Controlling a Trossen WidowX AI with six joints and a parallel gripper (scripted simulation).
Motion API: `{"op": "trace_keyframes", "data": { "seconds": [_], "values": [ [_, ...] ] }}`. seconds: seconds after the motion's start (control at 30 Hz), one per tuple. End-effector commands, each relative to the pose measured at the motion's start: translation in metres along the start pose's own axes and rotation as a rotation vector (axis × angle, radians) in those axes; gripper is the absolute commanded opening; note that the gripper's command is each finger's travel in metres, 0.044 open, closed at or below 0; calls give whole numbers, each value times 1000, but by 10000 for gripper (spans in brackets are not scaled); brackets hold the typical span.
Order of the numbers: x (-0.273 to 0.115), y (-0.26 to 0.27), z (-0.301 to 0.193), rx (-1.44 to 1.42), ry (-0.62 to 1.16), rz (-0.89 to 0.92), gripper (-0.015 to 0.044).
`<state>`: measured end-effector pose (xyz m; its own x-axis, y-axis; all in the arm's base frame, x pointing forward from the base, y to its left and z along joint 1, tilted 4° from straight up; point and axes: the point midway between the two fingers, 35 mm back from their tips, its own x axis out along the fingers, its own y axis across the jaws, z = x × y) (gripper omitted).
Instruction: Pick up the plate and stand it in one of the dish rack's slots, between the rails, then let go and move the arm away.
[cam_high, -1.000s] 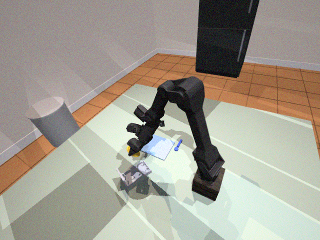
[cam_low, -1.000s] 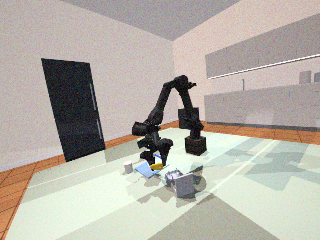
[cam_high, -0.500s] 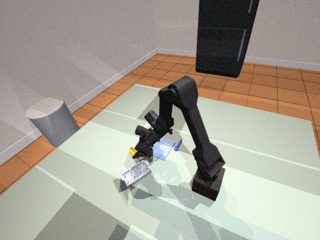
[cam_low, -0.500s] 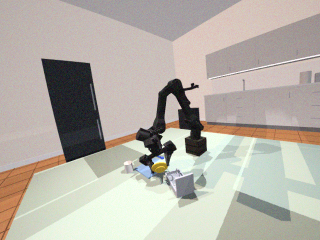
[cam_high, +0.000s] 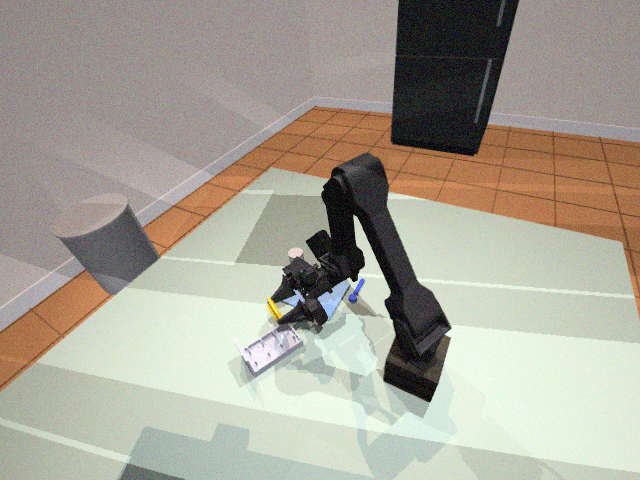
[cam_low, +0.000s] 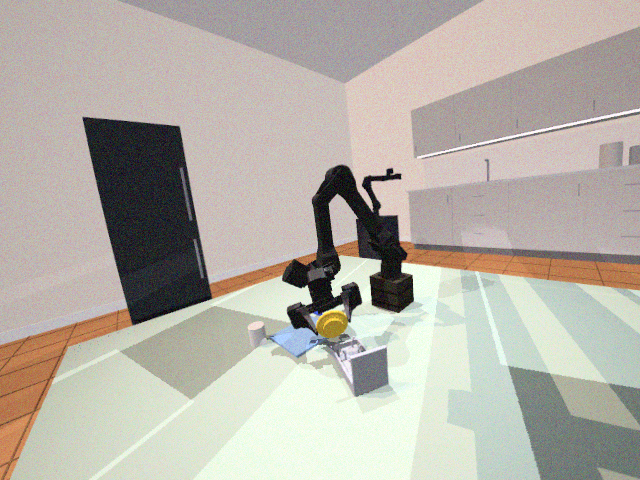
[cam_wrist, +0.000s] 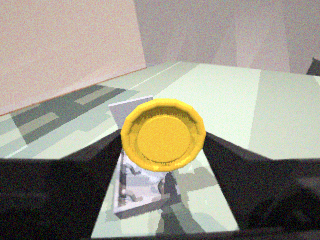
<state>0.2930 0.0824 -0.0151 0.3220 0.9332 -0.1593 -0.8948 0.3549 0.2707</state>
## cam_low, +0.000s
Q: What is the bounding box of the light blue flat mat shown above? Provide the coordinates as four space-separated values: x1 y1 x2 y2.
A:
270 324 327 358

